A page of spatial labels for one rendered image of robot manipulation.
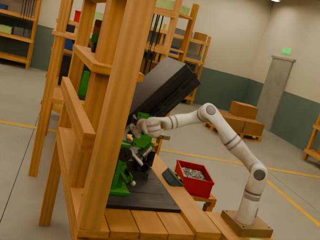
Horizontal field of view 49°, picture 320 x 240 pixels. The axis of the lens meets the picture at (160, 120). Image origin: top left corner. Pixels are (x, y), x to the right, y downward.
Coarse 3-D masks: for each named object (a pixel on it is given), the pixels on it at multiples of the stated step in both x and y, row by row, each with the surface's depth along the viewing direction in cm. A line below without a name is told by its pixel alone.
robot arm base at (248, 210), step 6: (246, 192) 187; (246, 198) 187; (252, 198) 185; (258, 198) 186; (240, 204) 190; (246, 204) 187; (252, 204) 186; (258, 204) 188; (240, 210) 189; (246, 210) 187; (252, 210) 186; (240, 216) 189; (246, 216) 187; (252, 216) 187; (246, 222) 188; (252, 222) 189
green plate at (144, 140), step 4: (140, 112) 211; (140, 116) 211; (144, 116) 212; (148, 116) 213; (132, 136) 217; (140, 136) 211; (144, 136) 212; (148, 136) 213; (136, 140) 211; (140, 140) 212; (144, 140) 212; (148, 140) 213; (132, 144) 210; (136, 144) 211; (140, 144) 212; (144, 144) 213
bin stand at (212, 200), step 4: (192, 196) 230; (212, 196) 239; (196, 200) 230; (200, 200) 231; (204, 200) 232; (208, 200) 233; (212, 200) 234; (216, 200) 235; (204, 204) 238; (208, 204) 237; (212, 204) 235; (204, 208) 238; (208, 208) 236; (212, 208) 237
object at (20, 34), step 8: (40, 0) 972; (0, 8) 920; (24, 8) 926; (32, 8) 930; (16, 16) 927; (24, 16) 931; (0, 32) 933; (8, 32) 942; (16, 32) 946; (24, 32) 951; (32, 32) 950; (24, 40) 947; (32, 40) 952; (32, 48) 1001; (0, 56) 945; (8, 56) 953; (16, 56) 981
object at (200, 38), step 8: (152, 24) 1021; (160, 32) 1025; (176, 32) 1042; (184, 32) 1049; (192, 32) 1054; (160, 40) 1036; (192, 40) 1054; (200, 40) 1071; (208, 40) 1070; (176, 48) 1059; (200, 48) 1119; (208, 48) 1076; (176, 56) 1056; (192, 56) 1076; (200, 56) 1122; (200, 72) 1092; (192, 96) 1108
